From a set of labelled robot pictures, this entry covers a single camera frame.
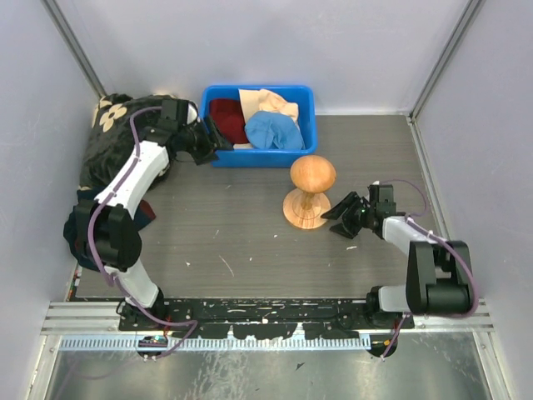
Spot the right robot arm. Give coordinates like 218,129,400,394
321,183,479,328

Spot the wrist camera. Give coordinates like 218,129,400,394
186,101,200,124
368,182,394,204

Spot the dark red hat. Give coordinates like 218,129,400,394
209,98,249,144

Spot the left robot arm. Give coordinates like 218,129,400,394
70,95,232,330

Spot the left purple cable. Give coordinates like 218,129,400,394
87,106,200,359

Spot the light blue bucket hat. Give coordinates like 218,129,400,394
245,111,305,151

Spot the wooden hat stand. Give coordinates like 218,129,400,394
282,155,336,230

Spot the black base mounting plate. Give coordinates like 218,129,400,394
116,297,415,340

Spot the black floral blanket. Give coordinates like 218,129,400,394
78,93,174,191

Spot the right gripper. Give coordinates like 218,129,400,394
321,192,376,239

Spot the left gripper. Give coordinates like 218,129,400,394
181,115,236,167

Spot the cream white hat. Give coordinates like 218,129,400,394
233,143,255,150

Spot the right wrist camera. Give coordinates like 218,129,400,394
368,182,394,204

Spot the beige bucket hat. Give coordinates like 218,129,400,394
238,88,299,123

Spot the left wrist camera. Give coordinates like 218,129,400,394
186,101,200,124

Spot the blue plastic bin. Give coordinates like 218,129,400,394
201,85,318,168

